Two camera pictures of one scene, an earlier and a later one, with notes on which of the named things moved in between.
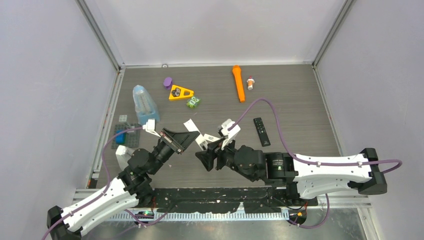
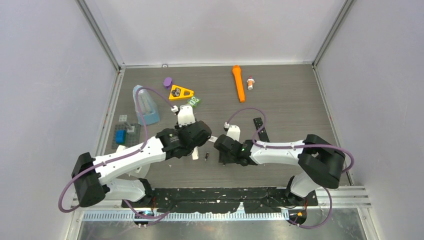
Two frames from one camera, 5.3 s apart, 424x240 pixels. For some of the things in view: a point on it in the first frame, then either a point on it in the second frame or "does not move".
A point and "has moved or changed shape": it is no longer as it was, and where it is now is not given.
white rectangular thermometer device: x=201 y=140 has moved or changed shape
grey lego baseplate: x=132 y=137 does not move
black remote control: x=262 y=132 does not move
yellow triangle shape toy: x=182 y=95 does not move
